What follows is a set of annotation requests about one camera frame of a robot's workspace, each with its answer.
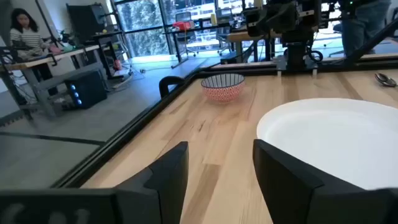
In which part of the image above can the white round plate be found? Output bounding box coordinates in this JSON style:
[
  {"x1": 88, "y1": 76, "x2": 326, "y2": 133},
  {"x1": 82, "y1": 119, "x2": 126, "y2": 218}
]
[{"x1": 256, "y1": 98, "x2": 398, "y2": 191}]

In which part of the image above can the dark top desk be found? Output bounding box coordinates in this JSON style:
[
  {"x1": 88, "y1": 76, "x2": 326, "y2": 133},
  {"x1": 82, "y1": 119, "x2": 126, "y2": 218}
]
[{"x1": 163, "y1": 23, "x2": 233, "y2": 69}]

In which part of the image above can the teal-handled metal spoon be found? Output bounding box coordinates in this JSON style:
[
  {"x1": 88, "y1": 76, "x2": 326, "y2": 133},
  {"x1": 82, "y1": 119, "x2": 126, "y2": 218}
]
[{"x1": 374, "y1": 72, "x2": 398, "y2": 88}]

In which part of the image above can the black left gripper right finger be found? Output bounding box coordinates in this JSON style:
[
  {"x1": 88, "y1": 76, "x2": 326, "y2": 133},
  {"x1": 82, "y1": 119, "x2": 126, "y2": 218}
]
[{"x1": 252, "y1": 139, "x2": 374, "y2": 224}]

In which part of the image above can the black monitor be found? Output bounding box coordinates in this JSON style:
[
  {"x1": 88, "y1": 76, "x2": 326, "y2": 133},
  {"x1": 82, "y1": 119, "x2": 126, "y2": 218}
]
[{"x1": 66, "y1": 2, "x2": 109, "y2": 44}]

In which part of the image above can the red white patterned bowl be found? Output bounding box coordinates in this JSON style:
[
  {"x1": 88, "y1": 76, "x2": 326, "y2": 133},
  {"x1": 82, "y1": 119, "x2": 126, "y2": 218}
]
[{"x1": 200, "y1": 73, "x2": 246, "y2": 104}]

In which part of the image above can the black office chair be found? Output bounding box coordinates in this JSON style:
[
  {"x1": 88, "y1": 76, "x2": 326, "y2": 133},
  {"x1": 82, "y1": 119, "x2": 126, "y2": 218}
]
[{"x1": 174, "y1": 11, "x2": 200, "y2": 58}]

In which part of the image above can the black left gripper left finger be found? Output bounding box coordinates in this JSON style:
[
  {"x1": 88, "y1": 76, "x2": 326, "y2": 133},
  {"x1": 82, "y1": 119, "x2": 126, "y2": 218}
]
[{"x1": 113, "y1": 141, "x2": 190, "y2": 224}]

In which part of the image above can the red item on desk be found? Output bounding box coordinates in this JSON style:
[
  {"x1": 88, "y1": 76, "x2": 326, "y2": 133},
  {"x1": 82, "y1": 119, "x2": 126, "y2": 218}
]
[{"x1": 172, "y1": 21, "x2": 192, "y2": 31}]

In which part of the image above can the person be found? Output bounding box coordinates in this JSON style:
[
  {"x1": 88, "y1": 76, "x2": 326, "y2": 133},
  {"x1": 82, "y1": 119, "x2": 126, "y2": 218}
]
[
  {"x1": 337, "y1": 0, "x2": 392, "y2": 58},
  {"x1": 9, "y1": 7, "x2": 63, "y2": 96}
]

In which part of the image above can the black computer tower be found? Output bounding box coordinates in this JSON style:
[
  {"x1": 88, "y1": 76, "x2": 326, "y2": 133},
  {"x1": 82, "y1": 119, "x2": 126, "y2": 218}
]
[{"x1": 63, "y1": 70, "x2": 108, "y2": 110}]

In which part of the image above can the black desk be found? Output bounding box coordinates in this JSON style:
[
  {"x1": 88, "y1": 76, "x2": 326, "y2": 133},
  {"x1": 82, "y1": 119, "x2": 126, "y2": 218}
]
[{"x1": 90, "y1": 30, "x2": 131, "y2": 80}]

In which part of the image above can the wooden top desk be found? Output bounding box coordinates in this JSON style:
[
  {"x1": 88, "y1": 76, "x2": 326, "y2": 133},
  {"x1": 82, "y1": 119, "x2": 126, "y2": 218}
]
[
  {"x1": 226, "y1": 30, "x2": 282, "y2": 63},
  {"x1": 0, "y1": 44, "x2": 105, "y2": 121}
]

